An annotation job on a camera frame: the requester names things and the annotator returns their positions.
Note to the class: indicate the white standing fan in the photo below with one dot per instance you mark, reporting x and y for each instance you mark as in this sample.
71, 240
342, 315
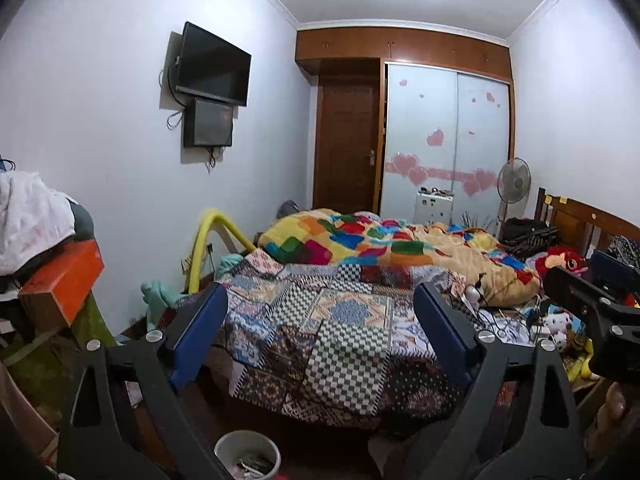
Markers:
514, 180

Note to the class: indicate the yellow foam tube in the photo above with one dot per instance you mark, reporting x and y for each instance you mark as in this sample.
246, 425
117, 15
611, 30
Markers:
205, 240

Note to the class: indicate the small white cabinet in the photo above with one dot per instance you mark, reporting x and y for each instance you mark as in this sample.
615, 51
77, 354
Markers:
434, 205

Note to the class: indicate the yellow plush toy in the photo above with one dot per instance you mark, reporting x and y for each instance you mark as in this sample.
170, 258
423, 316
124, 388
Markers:
580, 360

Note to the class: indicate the small black wall monitor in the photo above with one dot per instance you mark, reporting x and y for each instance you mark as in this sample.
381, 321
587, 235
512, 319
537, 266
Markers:
207, 122

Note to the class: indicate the orange cardboard box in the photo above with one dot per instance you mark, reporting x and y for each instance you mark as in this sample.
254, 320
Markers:
65, 280

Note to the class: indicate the red plush toy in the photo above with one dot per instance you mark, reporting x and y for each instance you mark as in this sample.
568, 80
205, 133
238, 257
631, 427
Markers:
562, 262

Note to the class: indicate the brown wooden door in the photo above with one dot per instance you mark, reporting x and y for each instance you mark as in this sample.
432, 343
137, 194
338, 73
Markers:
345, 145

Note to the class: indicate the patchwork printed bedsheet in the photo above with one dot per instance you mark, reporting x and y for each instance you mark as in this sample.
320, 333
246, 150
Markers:
325, 330

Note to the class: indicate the white spotted plush toy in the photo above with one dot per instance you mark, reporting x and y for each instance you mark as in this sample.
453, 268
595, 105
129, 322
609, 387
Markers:
556, 327

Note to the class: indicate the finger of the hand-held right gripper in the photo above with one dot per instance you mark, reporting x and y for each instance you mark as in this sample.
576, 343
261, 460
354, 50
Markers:
607, 262
565, 285

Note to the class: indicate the black striped bag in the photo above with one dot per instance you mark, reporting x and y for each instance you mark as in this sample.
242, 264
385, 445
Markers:
530, 235

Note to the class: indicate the black wall television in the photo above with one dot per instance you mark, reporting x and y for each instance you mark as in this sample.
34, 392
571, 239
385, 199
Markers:
212, 65

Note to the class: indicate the white crumpled cloth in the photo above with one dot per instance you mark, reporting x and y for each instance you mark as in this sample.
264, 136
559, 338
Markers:
30, 220

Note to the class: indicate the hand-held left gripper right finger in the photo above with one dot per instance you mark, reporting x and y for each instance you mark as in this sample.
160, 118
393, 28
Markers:
442, 332

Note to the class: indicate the wardrobe with heart stickers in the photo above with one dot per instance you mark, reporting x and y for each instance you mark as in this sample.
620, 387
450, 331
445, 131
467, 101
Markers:
445, 125

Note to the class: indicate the colourful block pattern blanket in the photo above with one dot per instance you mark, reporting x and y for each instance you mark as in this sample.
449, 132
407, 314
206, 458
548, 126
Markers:
380, 240

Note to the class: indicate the dark grey cloth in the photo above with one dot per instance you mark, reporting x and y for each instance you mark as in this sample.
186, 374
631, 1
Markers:
82, 222

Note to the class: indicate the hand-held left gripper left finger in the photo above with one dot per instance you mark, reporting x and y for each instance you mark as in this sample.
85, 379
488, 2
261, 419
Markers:
197, 340

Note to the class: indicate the wooden headboard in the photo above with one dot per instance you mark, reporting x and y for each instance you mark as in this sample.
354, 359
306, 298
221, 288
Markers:
580, 220

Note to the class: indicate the wooden overhead cabinet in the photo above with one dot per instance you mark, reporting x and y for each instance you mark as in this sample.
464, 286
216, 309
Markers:
400, 45

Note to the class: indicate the white plastic bucket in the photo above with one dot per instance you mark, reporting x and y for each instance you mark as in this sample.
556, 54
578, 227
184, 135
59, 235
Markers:
245, 447

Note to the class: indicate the person's right hand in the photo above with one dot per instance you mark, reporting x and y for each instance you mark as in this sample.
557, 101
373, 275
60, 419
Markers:
616, 405

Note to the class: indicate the green printed box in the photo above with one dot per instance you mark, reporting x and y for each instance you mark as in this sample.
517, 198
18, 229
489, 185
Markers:
97, 325

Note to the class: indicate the teal cloth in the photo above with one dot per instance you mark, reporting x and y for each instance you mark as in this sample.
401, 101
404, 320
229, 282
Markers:
157, 305

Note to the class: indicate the white oval clip device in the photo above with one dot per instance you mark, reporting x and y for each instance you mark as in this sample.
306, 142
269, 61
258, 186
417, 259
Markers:
472, 295

